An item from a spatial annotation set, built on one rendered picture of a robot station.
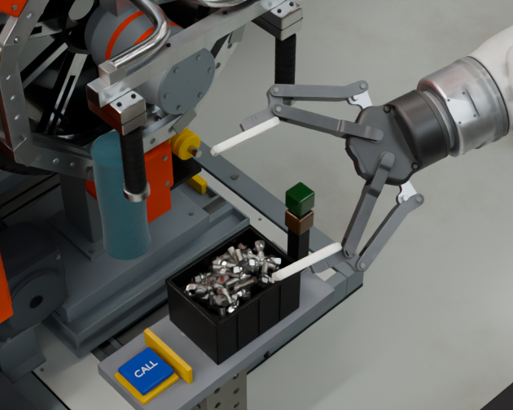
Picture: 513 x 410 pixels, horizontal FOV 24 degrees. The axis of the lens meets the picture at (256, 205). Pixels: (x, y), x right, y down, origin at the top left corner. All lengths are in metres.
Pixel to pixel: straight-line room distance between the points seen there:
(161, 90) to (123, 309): 0.73
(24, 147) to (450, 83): 1.04
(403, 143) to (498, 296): 1.68
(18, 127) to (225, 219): 0.84
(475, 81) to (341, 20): 2.37
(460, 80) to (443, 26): 2.37
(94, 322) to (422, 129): 1.49
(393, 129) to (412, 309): 1.62
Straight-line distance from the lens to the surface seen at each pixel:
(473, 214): 3.00
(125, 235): 2.17
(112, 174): 2.06
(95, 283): 2.53
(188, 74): 2.00
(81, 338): 2.54
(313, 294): 2.20
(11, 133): 2.02
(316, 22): 3.53
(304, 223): 2.12
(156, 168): 2.31
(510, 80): 1.18
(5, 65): 1.93
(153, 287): 2.60
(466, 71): 1.18
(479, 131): 1.18
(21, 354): 2.58
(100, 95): 1.81
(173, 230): 2.62
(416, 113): 1.16
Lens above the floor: 2.16
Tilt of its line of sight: 47 degrees down
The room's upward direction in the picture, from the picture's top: straight up
